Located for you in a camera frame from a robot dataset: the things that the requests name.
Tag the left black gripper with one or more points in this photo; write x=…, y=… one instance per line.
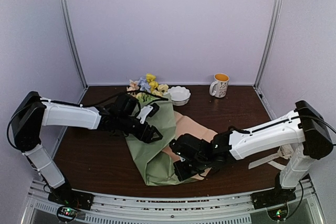
x=153, y=130

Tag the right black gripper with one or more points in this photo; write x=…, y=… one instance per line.
x=182, y=174

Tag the green and pink wrapping paper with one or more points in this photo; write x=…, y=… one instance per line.
x=155, y=160

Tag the peach flower stem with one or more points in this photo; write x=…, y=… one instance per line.
x=133, y=86

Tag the bright yellow flower stem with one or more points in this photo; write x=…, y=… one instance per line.
x=151, y=80

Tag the white patterned mug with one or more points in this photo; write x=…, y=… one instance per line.
x=218, y=87

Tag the white printed ribbon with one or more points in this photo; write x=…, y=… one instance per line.
x=285, y=152

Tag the cream yellow rose stem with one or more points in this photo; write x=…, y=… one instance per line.
x=161, y=90

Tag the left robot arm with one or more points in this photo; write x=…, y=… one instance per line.
x=36, y=113

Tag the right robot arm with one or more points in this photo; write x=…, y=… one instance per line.
x=303, y=126

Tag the white fluted dish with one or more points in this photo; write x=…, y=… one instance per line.
x=180, y=96

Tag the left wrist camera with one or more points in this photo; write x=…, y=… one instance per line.
x=147, y=111

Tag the aluminium front rail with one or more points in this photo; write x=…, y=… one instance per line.
x=234, y=208

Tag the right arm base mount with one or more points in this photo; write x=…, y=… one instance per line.
x=272, y=197

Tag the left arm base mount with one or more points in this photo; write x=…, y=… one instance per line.
x=65, y=195

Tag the right aluminium frame post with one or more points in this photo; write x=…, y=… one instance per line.
x=269, y=40

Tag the aluminium frame post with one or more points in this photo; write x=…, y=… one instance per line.
x=269, y=40
x=72, y=43

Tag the left aluminium frame post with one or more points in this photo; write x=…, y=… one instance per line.
x=72, y=43

